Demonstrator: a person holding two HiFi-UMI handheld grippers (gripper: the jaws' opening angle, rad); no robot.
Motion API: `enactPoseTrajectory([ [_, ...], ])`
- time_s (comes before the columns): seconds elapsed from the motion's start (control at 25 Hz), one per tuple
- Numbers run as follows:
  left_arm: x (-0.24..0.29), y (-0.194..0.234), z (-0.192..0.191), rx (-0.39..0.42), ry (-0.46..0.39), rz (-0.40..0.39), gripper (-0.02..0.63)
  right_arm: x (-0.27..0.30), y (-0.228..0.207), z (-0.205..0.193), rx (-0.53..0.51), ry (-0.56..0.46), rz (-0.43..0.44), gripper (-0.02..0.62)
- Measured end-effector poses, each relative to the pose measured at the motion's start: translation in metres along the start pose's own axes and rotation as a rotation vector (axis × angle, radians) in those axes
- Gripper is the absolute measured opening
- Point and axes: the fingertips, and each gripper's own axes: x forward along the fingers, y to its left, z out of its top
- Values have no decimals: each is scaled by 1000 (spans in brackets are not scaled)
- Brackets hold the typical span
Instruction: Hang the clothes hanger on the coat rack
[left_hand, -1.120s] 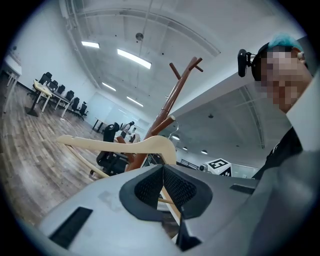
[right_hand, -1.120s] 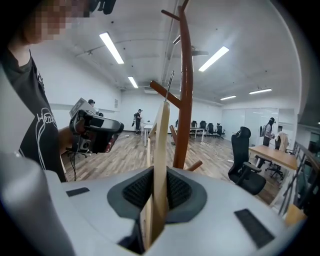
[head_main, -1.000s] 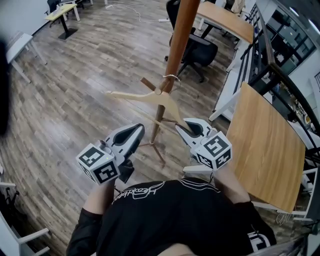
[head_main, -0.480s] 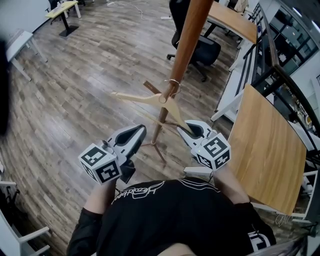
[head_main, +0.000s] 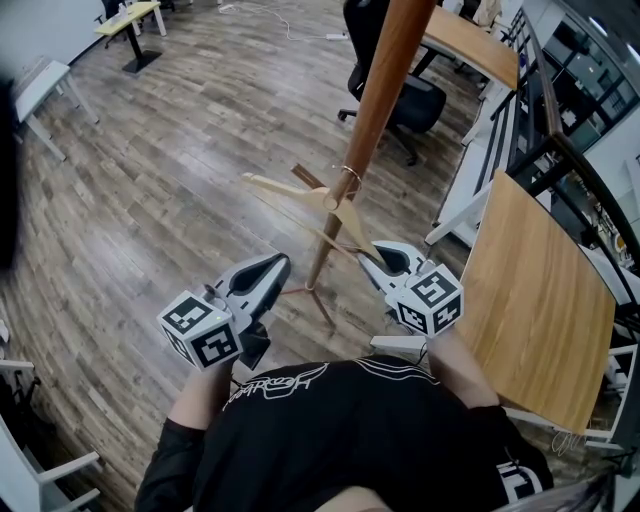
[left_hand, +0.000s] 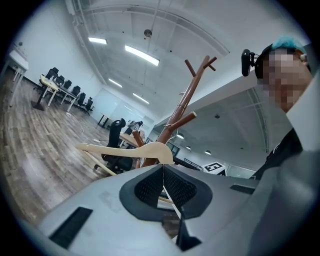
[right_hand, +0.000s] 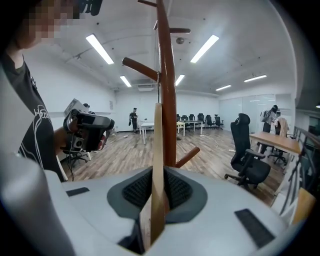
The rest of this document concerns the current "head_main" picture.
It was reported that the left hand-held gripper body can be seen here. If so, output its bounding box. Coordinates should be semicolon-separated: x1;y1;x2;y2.
156;282;272;374

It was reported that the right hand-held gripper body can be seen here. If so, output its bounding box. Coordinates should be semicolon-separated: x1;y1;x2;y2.
383;259;465;338

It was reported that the light wooden hanger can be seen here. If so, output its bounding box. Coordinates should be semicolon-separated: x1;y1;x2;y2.
240;163;387;267

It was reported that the wooden coat stand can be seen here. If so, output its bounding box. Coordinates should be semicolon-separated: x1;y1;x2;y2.
278;0;440;332

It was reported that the person's right forearm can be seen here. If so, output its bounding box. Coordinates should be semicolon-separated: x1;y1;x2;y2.
427;327;502;409

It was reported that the person's left forearm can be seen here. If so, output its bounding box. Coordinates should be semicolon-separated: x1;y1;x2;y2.
167;358;237;431

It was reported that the black office chair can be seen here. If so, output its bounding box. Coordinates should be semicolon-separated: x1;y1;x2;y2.
337;0;449;167

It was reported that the person's black printed shirt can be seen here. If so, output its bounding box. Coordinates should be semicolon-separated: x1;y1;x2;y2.
133;353;555;512

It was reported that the white table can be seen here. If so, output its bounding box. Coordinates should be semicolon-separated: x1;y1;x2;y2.
13;59;101;164

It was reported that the small yellow table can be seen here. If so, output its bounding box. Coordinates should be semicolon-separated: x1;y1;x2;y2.
93;0;167;75

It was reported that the wooden desk with white frame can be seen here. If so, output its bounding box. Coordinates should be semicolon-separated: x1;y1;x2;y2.
369;168;626;444
418;5;522;147

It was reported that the white desk frame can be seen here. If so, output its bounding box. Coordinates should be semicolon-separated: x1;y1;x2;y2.
0;358;105;512

